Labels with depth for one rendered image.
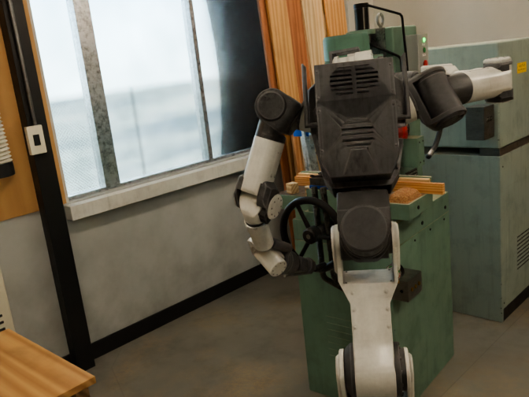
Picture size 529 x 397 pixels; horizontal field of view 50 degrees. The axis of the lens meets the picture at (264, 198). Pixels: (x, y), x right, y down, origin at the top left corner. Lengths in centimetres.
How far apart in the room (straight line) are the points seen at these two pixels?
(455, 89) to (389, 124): 27
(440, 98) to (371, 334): 65
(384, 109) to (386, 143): 8
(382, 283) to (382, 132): 40
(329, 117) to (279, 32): 241
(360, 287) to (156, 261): 200
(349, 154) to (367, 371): 55
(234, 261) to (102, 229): 101
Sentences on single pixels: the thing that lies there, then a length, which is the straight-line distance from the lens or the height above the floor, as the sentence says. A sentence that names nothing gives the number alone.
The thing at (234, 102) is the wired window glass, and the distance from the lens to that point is 380.
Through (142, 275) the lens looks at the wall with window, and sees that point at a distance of 335.
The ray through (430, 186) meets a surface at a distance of 221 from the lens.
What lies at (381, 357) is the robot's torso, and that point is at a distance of 156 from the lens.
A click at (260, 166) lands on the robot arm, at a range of 163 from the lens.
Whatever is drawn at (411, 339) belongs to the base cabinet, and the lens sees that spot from 246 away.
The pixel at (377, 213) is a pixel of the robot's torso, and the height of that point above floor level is 108.
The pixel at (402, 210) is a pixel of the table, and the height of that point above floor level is 88.
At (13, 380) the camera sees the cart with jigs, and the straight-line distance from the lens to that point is 213.
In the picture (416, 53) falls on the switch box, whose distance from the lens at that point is 247.
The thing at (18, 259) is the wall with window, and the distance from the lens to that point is 298.
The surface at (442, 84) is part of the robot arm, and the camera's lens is 163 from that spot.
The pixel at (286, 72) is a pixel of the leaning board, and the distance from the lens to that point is 384.
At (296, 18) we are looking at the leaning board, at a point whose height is 168.
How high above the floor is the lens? 146
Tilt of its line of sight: 14 degrees down
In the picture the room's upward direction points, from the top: 6 degrees counter-clockwise
